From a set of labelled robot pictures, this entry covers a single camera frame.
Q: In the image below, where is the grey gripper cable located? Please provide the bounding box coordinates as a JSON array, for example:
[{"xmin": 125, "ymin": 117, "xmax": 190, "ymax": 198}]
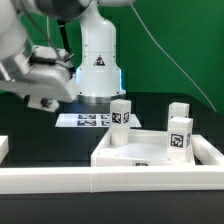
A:
[{"xmin": 128, "ymin": 0, "xmax": 218, "ymax": 113}]

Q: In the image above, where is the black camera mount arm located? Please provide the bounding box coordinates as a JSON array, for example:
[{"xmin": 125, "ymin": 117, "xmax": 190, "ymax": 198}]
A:
[{"xmin": 57, "ymin": 20, "xmax": 74, "ymax": 63}]

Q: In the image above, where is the white sheet with markers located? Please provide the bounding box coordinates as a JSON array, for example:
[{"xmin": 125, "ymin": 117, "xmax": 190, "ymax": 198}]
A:
[{"xmin": 55, "ymin": 113, "xmax": 141, "ymax": 128}]

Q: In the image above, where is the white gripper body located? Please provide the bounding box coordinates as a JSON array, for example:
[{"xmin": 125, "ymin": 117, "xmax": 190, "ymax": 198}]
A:
[{"xmin": 0, "ymin": 45, "xmax": 78, "ymax": 102}]

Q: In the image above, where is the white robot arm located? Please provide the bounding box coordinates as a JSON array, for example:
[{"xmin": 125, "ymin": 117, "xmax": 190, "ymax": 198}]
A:
[{"xmin": 0, "ymin": 0, "xmax": 136, "ymax": 102}]

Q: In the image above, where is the white U-shaped obstacle fence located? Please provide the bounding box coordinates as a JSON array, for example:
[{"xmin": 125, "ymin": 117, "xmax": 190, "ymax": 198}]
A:
[{"xmin": 0, "ymin": 135, "xmax": 224, "ymax": 194}]

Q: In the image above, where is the white square table top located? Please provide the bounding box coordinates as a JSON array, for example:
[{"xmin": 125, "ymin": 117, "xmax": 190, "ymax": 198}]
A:
[{"xmin": 91, "ymin": 129, "xmax": 195, "ymax": 167}]

